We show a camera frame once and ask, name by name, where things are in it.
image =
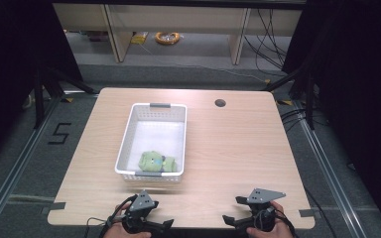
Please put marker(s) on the beige wooden shelf unit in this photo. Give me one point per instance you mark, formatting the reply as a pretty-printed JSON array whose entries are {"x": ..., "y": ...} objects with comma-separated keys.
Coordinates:
[{"x": 178, "y": 20}]

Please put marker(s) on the grey tape strip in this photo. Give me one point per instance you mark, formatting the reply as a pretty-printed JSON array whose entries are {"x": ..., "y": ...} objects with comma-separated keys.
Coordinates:
[
  {"x": 307, "y": 213},
  {"x": 58, "y": 206}
]

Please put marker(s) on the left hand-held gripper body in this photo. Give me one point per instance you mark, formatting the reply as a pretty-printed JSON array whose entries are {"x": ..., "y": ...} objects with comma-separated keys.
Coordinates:
[{"x": 141, "y": 201}]

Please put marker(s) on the white perforated plastic basket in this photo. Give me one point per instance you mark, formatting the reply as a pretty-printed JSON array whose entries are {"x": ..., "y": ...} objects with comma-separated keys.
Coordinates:
[{"x": 129, "y": 132}]

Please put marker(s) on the yellow packet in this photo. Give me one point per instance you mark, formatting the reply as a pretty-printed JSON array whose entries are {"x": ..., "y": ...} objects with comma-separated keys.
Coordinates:
[{"x": 139, "y": 38}]

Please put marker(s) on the green plush toy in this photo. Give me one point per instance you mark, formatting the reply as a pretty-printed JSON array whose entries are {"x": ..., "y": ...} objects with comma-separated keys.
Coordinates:
[{"x": 152, "y": 162}]

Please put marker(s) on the black metal stand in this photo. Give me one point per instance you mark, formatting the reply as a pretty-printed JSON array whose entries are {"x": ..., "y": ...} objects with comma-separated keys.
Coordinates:
[
  {"x": 39, "y": 99},
  {"x": 309, "y": 99}
]

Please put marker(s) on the person's left hand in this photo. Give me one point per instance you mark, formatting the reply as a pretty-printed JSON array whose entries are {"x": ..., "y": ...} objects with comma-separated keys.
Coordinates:
[{"x": 112, "y": 233}]

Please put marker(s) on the black curtain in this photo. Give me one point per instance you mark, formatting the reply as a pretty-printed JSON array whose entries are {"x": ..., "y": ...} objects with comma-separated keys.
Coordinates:
[
  {"x": 10, "y": 66},
  {"x": 360, "y": 99}
]

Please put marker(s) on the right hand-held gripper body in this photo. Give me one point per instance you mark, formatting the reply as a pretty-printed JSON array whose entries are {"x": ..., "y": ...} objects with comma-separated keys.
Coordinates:
[{"x": 261, "y": 195}]

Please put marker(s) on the aluminium floor rail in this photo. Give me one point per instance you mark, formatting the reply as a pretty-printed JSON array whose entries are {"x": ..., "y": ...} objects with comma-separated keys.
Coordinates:
[
  {"x": 327, "y": 172},
  {"x": 20, "y": 162}
]

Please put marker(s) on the person's right hand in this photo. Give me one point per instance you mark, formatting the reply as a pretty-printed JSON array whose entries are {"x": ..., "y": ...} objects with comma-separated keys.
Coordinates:
[{"x": 284, "y": 231}]

